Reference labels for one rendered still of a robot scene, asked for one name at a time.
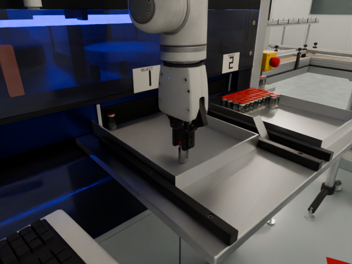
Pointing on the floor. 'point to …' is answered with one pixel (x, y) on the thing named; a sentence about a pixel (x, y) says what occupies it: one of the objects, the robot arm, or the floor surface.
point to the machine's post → (250, 76)
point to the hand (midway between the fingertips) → (183, 137)
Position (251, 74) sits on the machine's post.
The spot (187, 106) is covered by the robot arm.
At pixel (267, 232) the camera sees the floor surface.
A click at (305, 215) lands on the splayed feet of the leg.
